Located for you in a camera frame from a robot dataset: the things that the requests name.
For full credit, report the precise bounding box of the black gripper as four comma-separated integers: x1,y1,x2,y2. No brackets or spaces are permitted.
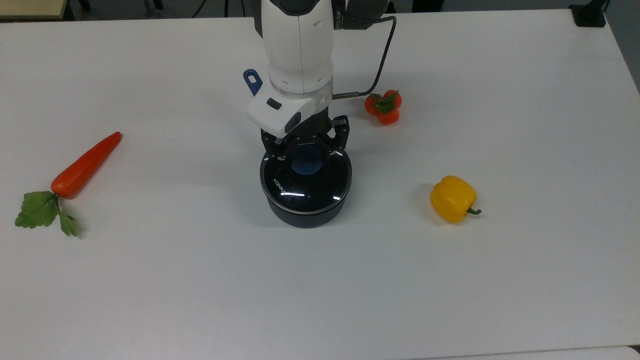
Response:
260,107,351,162

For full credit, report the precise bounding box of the glass lid with blue knob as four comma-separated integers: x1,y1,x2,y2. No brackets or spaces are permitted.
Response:
259,144,353,215

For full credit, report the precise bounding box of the red toy tomato cluster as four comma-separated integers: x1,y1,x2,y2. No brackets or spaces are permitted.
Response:
364,89,403,126

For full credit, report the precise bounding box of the yellow toy bell pepper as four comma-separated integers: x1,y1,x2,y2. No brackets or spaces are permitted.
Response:
429,175,482,224

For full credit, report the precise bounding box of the orange toy carrot with leaves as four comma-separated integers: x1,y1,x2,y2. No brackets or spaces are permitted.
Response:
15,131,122,237

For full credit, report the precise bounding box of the light wooden table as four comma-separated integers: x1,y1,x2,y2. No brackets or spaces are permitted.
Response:
0,0,69,20

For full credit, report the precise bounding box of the black table clamp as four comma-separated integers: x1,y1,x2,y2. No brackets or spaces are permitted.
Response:
569,0,610,28

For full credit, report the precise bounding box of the blue saucepan with handle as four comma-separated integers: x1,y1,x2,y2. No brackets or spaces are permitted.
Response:
243,68,353,229

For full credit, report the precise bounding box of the dark grey robot cable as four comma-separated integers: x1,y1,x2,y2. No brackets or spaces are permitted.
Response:
332,15,398,100

